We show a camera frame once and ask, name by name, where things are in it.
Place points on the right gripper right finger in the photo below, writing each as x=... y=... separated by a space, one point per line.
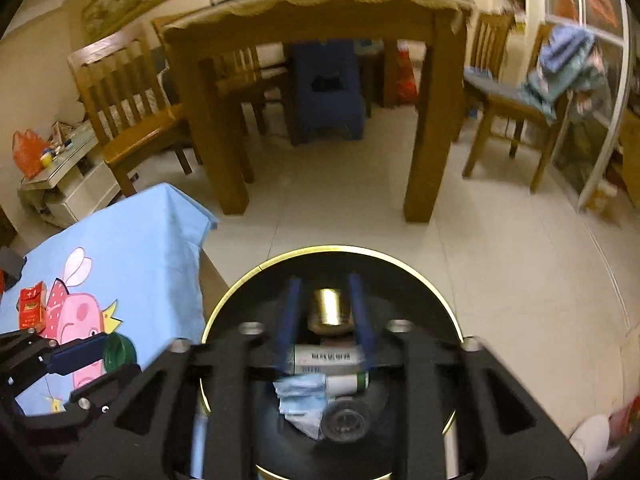
x=445 y=383

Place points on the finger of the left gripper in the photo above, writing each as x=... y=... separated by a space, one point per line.
x=26 y=357
x=35 y=447

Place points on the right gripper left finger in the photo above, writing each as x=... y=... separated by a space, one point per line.
x=147 y=431

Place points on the red cigarette box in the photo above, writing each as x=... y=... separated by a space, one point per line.
x=31 y=307

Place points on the green bottle cap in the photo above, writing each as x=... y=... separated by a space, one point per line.
x=118 y=351

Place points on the blue face mask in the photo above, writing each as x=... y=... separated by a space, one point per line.
x=302 y=400

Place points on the black round cap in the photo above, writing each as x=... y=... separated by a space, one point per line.
x=346 y=421

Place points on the white tube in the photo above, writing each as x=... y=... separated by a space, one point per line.
x=342 y=367

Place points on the black gold-rimmed trash bin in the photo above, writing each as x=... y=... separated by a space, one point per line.
x=283 y=452

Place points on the blue cartoon pig tablecloth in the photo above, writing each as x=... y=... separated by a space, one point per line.
x=132 y=268

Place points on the white low tv cabinet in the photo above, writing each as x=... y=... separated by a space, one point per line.
x=75 y=185

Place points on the orange plastic bag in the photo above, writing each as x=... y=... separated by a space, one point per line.
x=27 y=148

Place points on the wooden chair near cabinet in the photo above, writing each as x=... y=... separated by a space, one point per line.
x=129 y=112

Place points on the far wooden chair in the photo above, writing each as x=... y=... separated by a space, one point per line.
x=487 y=55

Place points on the red bag under table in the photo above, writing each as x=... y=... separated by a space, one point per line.
x=406 y=91

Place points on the wooden chair with clothes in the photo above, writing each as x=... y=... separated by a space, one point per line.
x=497 y=100

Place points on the blue plastic stool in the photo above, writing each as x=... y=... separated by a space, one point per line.
x=327 y=88

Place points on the pile of clothes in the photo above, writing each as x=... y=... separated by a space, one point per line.
x=570 y=61

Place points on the wooden dining table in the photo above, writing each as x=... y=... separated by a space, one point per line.
x=320 y=36

